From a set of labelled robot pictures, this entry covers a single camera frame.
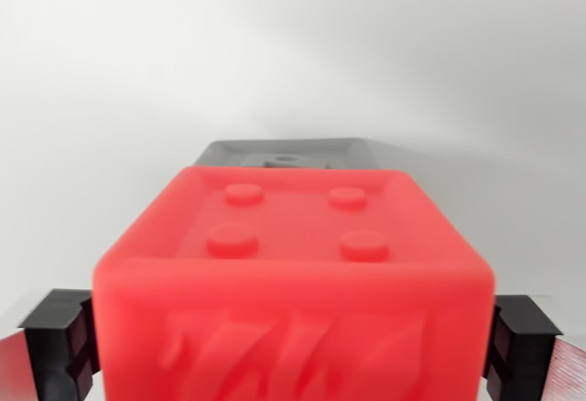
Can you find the gripper right finger with black rubber tip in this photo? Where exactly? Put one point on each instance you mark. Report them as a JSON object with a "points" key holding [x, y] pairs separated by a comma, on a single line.
{"points": [[526, 350]]}

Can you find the red plastic cube embossed logo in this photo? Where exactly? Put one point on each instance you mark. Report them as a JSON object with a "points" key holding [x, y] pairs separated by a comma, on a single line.
{"points": [[293, 291]]}

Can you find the gripper left finger with black rubber tip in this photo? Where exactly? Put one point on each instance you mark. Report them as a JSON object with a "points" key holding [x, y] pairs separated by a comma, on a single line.
{"points": [[50, 341]]}

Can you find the grey base plate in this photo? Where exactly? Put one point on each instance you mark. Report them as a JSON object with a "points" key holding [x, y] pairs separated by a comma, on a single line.
{"points": [[220, 151]]}

